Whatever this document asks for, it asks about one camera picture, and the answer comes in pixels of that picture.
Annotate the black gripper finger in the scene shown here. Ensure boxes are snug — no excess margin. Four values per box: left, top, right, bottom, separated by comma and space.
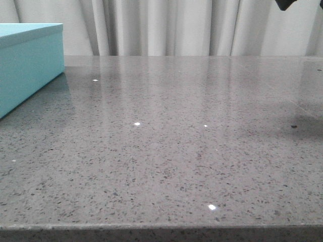
275, 0, 297, 11

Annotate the light blue box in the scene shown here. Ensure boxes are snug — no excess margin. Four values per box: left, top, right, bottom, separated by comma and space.
1, 23, 65, 117

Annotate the grey curtain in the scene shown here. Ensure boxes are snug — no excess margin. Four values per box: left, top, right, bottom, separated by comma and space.
1, 1, 322, 56

